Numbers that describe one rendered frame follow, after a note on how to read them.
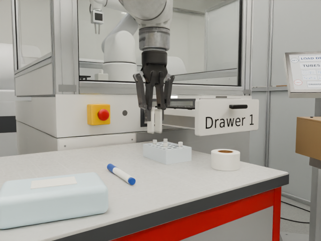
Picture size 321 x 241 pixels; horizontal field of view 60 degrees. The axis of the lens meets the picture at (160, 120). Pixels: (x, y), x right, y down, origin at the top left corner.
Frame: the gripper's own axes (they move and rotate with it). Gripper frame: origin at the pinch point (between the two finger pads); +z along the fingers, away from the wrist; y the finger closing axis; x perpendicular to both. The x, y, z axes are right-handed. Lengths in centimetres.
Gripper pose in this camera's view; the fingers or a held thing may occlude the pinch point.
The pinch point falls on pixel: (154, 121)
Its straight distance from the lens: 82.2
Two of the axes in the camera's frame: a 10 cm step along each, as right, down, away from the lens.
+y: -8.4, 0.4, -5.4
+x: 5.4, 0.7, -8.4
